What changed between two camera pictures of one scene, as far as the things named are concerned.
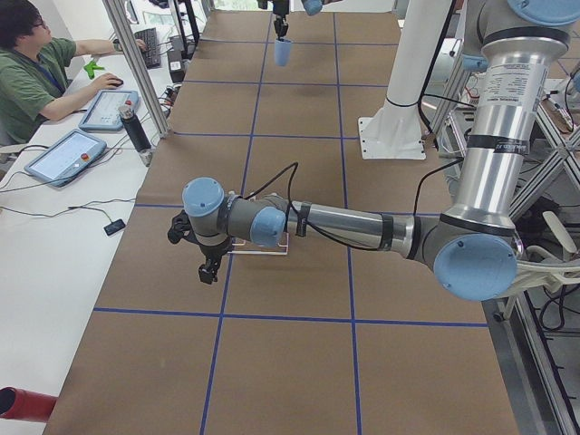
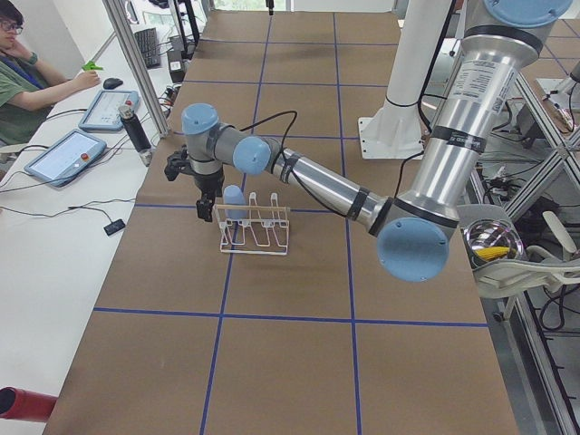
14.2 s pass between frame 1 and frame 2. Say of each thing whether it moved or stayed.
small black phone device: stayed
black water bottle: stayed
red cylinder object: stayed
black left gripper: moved
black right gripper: moved
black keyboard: stayed
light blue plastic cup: moved
